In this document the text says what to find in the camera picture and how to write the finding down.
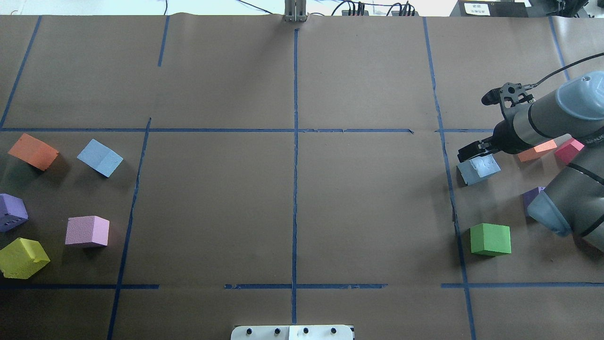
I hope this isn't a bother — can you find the light blue block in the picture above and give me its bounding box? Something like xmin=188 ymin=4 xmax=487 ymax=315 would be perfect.
xmin=77 ymin=138 xmax=123 ymax=177
xmin=457 ymin=155 xmax=501 ymax=186

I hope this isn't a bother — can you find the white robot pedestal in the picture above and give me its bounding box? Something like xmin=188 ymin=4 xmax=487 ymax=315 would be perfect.
xmin=230 ymin=324 xmax=355 ymax=340

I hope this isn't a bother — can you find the black power box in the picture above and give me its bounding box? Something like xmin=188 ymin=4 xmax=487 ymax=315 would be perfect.
xmin=449 ymin=0 xmax=529 ymax=17

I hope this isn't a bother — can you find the orange foam block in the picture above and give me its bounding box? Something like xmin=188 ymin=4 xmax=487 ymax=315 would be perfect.
xmin=516 ymin=140 xmax=557 ymax=162
xmin=8 ymin=133 xmax=59 ymax=171

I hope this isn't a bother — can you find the orange foam block right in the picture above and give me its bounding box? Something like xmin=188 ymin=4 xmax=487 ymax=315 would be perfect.
xmin=516 ymin=140 xmax=557 ymax=162

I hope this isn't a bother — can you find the orange foam block left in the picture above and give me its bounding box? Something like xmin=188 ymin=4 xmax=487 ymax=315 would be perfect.
xmin=8 ymin=133 xmax=59 ymax=171

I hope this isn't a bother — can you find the aluminium frame post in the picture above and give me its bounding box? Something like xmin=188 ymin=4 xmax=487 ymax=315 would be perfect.
xmin=283 ymin=0 xmax=308 ymax=22

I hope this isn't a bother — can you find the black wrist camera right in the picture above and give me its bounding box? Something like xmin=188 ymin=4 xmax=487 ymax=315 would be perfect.
xmin=481 ymin=82 xmax=535 ymax=120

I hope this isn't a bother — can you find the purple foam block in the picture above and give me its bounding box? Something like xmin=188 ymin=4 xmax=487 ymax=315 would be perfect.
xmin=0 ymin=193 xmax=29 ymax=233
xmin=521 ymin=187 xmax=545 ymax=218

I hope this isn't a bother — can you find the black camera cable right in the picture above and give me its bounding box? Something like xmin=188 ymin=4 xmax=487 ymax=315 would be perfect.
xmin=526 ymin=52 xmax=604 ymax=90

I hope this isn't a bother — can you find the purple foam block right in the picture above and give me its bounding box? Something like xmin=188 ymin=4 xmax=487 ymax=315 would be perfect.
xmin=521 ymin=187 xmax=545 ymax=218

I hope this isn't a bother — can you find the yellow foam block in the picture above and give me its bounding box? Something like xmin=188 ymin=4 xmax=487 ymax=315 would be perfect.
xmin=0 ymin=238 xmax=51 ymax=280

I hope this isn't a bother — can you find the purple foam block left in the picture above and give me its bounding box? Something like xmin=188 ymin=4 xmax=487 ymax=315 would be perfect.
xmin=0 ymin=193 xmax=29 ymax=233

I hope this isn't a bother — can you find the pink red foam block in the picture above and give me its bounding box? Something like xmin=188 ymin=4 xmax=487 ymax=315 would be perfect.
xmin=554 ymin=138 xmax=584 ymax=164

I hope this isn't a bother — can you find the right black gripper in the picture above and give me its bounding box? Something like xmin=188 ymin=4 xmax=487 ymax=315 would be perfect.
xmin=457 ymin=121 xmax=531 ymax=163

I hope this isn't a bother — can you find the green foam block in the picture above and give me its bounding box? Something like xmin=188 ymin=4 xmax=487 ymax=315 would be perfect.
xmin=470 ymin=222 xmax=512 ymax=257

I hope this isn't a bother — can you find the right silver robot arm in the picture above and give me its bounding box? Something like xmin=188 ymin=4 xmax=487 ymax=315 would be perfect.
xmin=458 ymin=71 xmax=604 ymax=250

